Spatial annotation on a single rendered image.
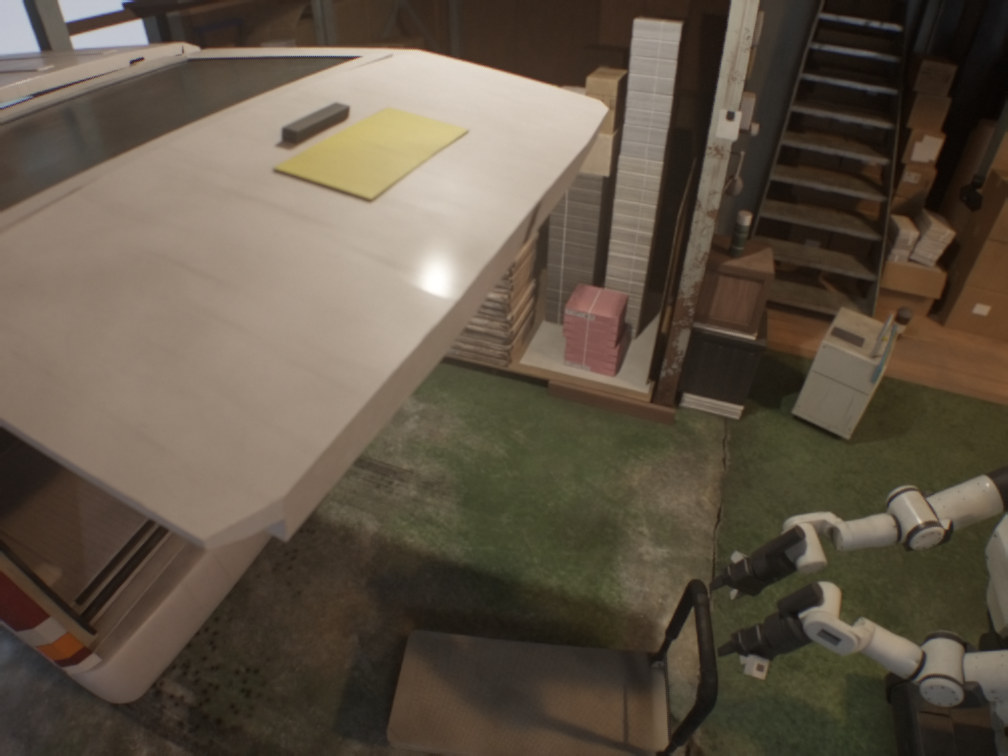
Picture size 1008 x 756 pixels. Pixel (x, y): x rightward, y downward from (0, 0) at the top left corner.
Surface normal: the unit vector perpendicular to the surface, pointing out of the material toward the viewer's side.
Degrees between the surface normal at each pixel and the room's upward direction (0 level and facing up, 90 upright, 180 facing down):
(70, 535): 0
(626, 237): 90
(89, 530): 0
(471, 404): 0
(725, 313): 90
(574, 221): 90
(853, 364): 90
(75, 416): 11
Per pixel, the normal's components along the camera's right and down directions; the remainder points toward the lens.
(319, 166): 0.17, -0.71
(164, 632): 0.91, 0.23
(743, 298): -0.33, 0.62
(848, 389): -0.63, 0.50
